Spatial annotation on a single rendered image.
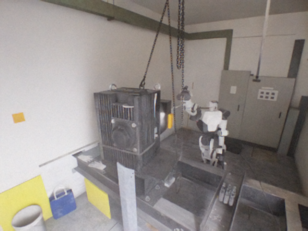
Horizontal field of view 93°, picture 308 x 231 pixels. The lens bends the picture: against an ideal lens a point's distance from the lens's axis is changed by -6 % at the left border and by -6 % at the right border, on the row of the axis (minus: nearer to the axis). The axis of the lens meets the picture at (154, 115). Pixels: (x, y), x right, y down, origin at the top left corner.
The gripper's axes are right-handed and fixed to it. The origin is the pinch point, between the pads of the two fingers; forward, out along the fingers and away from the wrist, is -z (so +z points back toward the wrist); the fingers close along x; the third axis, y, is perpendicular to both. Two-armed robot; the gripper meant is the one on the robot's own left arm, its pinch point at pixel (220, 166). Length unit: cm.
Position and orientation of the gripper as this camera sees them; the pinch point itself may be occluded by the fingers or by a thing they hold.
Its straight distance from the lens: 247.6
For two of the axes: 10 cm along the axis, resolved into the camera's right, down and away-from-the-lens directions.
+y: 9.8, -0.3, 2.0
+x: 2.0, 0.7, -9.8
